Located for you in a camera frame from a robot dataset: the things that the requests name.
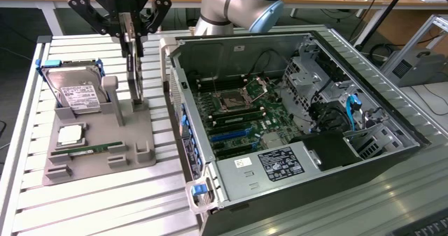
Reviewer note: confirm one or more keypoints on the blue plastic case latch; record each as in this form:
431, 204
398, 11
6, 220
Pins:
198, 190

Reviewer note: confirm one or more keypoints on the silver disk bay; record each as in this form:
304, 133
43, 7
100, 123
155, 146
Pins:
371, 144

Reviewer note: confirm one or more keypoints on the aluminium profile frame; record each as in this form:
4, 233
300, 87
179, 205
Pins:
419, 35

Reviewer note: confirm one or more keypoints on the green RAM stick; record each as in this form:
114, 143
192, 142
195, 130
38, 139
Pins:
87, 150

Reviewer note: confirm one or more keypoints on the metal socket cover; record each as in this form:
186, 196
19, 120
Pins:
258, 88

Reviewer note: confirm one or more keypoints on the black keyboard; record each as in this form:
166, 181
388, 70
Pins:
431, 229

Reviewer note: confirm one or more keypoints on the silver chipset heatsink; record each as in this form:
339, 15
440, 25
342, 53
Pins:
272, 139

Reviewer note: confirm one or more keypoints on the silver CPU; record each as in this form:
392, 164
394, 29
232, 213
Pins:
70, 135

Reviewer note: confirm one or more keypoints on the installed RAM stick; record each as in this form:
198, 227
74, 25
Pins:
231, 119

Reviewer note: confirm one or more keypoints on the silver perforated drive cage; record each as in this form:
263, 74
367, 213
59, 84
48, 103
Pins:
300, 76

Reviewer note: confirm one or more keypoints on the graphics card with metal bracket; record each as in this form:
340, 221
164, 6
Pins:
135, 76

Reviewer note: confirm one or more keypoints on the grey computer tower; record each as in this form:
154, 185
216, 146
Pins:
420, 68

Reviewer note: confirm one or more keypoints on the thin metal locking lever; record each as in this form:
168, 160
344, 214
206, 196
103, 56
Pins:
216, 83

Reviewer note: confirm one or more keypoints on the CPU socket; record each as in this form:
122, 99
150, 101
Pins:
231, 101

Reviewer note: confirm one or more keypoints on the open black PC case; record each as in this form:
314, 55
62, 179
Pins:
315, 194

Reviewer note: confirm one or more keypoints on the grey parts rack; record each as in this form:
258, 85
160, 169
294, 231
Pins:
102, 133

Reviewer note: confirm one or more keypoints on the grey power supply unit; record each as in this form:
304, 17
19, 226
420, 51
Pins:
244, 178

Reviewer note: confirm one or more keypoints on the long black expansion slot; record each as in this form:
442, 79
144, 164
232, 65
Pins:
235, 147
238, 153
227, 128

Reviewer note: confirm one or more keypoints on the black tripod pole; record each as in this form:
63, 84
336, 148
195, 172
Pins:
384, 13

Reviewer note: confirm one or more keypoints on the hard disk in blue caddy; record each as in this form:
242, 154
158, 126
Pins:
75, 89

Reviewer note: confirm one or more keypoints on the green motherboard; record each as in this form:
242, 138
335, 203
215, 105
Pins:
275, 115

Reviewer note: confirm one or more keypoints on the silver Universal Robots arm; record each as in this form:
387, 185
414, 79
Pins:
242, 5

